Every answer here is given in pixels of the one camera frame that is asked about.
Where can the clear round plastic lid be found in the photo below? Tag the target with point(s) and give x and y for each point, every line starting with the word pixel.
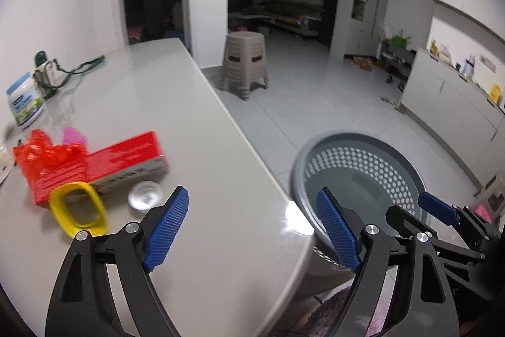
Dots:
pixel 145 195

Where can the red toothpaste box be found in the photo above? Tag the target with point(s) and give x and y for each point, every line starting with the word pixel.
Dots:
pixel 106 169

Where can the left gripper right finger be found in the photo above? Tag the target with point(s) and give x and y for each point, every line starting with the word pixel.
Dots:
pixel 422 303

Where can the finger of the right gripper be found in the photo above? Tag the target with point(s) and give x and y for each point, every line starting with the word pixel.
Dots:
pixel 440 210
pixel 407 226

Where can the beige stacked plastic stools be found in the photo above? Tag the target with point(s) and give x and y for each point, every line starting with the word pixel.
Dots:
pixel 244 61

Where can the pink plastic shuttlecock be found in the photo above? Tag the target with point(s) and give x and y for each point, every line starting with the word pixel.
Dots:
pixel 72 136

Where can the full cream milk powder jar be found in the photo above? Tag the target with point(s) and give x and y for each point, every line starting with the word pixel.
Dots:
pixel 25 101

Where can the grey perforated waste basket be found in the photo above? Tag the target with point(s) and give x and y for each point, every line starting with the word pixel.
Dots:
pixel 363 173

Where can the green white water bottle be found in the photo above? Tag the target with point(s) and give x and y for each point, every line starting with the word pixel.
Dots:
pixel 45 75

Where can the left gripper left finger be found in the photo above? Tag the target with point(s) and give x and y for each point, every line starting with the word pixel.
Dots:
pixel 82 302

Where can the yellow oval plastic lid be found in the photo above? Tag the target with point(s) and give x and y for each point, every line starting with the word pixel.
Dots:
pixel 77 206

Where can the dark shoe rack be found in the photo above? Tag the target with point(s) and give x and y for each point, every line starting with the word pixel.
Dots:
pixel 395 60

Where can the white floor cabinet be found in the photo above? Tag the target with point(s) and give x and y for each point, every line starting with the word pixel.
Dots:
pixel 457 115

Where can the red plastic bag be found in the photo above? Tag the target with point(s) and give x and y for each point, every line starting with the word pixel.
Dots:
pixel 39 156

